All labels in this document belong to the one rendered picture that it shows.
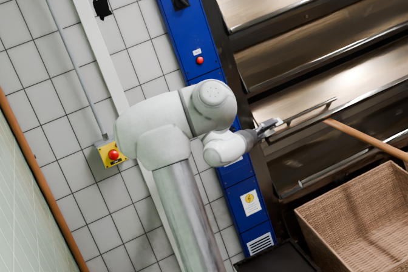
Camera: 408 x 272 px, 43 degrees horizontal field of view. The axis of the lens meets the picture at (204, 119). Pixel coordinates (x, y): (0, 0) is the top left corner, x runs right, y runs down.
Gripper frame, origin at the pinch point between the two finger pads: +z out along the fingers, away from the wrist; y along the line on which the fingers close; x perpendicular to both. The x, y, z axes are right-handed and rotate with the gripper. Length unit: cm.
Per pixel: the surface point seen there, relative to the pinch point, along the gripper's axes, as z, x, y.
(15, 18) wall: -72, -77, -3
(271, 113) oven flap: 9.0, -6.6, 2.0
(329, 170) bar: -4.5, 28.8, -7.8
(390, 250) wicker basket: 34, 68, 24
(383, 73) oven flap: 54, 11, -27
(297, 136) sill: 21.4, 5.9, 8.3
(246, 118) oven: 0.7, -11.5, 6.9
